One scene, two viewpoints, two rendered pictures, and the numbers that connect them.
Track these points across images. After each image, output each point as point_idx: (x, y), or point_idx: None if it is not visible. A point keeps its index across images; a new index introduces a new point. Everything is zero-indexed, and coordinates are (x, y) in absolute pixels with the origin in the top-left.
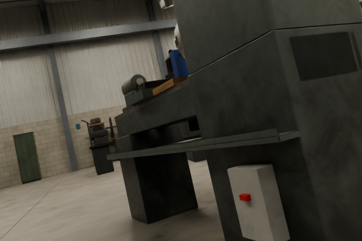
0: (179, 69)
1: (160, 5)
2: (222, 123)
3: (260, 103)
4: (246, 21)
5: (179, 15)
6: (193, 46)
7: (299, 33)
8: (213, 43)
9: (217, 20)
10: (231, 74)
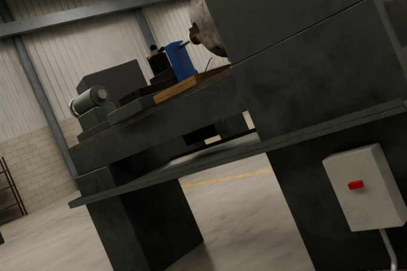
0: (183, 65)
1: None
2: (295, 114)
3: (357, 78)
4: None
5: None
6: (238, 29)
7: None
8: (275, 22)
9: None
10: (308, 54)
